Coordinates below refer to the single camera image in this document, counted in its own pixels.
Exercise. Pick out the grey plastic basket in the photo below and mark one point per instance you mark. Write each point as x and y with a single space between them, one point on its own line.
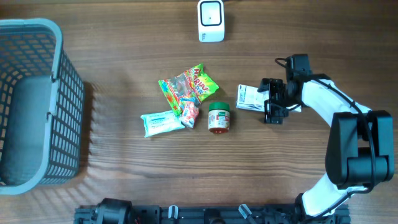
42 103

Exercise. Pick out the Kleenex tissue pack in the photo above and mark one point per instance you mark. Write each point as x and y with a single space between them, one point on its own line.
189 114

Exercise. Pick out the Haribo candy bag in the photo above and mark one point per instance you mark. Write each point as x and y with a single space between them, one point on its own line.
192 85

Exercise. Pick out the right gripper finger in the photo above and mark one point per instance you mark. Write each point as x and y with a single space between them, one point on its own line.
271 85
274 113

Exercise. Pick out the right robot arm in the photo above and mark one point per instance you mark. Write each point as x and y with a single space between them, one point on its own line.
360 150

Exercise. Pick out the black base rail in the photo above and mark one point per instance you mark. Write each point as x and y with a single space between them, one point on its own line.
267 214

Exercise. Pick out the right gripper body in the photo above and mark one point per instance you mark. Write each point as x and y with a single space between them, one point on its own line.
279 96

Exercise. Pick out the white paper box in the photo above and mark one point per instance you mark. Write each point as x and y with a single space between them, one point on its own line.
248 98

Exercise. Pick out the green lid spice jar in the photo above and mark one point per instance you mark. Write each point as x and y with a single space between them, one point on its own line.
219 118

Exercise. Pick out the teal wet wipes pack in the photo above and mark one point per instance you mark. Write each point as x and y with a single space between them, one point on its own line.
158 123

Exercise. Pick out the white barcode scanner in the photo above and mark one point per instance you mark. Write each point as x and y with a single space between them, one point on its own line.
211 20

